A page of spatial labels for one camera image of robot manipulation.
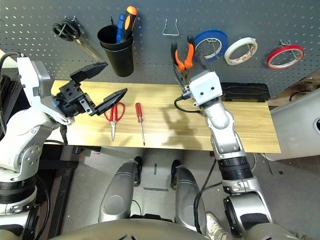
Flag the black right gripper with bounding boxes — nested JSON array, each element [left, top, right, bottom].
[[171, 51, 211, 101]]

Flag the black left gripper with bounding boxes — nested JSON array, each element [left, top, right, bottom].
[[53, 62, 128, 118]]

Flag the orange black needle-nose pliers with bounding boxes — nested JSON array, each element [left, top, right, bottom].
[[171, 35, 196, 73]]

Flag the red handled scissors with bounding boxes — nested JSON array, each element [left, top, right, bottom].
[[103, 101, 126, 142]]

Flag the red handled screwdriver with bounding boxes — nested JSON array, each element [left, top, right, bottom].
[[134, 102, 146, 147]]

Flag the red tape roll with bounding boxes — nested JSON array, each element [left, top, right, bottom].
[[266, 44, 305, 71]]

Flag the dark grey metal pegboard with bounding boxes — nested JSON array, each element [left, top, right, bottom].
[[0, 0, 320, 98]]

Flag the black plastic tool cup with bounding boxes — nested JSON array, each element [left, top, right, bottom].
[[96, 24, 135, 78]]

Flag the blue tape roll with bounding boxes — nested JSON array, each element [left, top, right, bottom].
[[192, 29, 229, 63]]

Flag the white tape roll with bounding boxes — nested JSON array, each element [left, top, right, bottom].
[[224, 37, 259, 66]]

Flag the black plastic tool case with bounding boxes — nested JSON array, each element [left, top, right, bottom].
[[221, 82, 271, 103]]

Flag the silver double peg hook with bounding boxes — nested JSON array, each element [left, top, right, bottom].
[[63, 16, 77, 28]]

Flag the black left robot foot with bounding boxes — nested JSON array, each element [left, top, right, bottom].
[[133, 156, 143, 187]]

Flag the black robot foot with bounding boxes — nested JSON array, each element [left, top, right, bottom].
[[170, 159, 181, 190], [133, 156, 143, 187]]

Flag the black right robot foot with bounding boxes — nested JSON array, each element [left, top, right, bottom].
[[170, 159, 181, 190]]

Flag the brown wooden board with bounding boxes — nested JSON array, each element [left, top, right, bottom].
[[269, 72, 320, 107]]

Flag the silver left robot leg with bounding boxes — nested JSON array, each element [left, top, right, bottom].
[[98, 159, 140, 223]]

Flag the silver robot leg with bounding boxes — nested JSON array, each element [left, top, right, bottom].
[[174, 164, 208, 233], [98, 159, 140, 223]]

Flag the silver right robot leg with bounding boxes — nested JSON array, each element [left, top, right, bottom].
[[174, 164, 208, 233]]

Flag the grey robot torso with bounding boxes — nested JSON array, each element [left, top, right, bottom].
[[47, 218, 208, 240]]

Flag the white sneaker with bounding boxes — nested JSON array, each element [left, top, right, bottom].
[[205, 212, 226, 240]]

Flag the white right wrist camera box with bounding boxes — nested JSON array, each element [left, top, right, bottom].
[[188, 70, 223, 108]]

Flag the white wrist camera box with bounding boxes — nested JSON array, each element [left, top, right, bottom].
[[188, 70, 223, 108], [16, 56, 55, 118]]

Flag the silver wire peg hook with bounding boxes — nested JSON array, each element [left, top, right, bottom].
[[279, 39, 301, 61], [204, 37, 218, 57], [246, 41, 258, 55]]

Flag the black handled scissors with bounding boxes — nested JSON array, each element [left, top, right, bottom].
[[52, 19, 102, 62]]

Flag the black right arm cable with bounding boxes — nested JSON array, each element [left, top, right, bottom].
[[174, 96, 223, 236]]

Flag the silver wire loop holder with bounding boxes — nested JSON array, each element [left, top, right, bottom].
[[161, 18, 180, 36]]

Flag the blue handled screwdriver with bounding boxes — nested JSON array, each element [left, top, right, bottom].
[[115, 13, 126, 44]]

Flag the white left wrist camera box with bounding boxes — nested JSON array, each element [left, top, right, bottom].
[[16, 56, 55, 118]]

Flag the orange black handled screwdriver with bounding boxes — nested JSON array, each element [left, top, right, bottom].
[[121, 5, 138, 41]]

